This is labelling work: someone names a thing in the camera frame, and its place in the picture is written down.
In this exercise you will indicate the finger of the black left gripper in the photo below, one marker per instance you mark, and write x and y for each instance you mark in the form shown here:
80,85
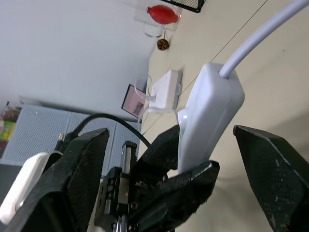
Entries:
183,193
159,154

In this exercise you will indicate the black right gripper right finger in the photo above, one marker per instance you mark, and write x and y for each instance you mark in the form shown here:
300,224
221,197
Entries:
277,183

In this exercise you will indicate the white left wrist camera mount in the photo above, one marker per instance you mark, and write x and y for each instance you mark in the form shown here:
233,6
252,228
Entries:
24,183

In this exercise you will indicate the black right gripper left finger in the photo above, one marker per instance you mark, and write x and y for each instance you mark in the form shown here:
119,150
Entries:
60,188

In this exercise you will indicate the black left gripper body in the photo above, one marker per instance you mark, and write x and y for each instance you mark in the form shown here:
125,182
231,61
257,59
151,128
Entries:
116,193

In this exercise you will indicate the grey perforated panel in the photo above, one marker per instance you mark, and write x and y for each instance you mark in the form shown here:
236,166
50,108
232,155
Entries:
48,128

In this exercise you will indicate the white power adapter box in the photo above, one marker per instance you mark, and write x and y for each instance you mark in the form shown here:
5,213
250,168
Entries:
166,89

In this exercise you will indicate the clear acrylic stand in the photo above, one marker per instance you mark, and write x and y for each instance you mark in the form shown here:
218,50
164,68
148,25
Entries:
150,27

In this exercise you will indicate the colourful boxes stack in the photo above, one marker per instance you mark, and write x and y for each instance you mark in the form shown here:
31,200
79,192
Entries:
7,128

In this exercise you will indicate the red rubber air blower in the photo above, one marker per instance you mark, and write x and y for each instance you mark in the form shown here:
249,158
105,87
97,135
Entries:
164,14

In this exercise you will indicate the brown pine cone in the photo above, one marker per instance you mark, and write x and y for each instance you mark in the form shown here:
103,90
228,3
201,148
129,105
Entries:
163,44

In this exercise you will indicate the pink booklet with dark edge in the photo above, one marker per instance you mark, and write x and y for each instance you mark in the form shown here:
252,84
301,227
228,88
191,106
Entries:
134,101

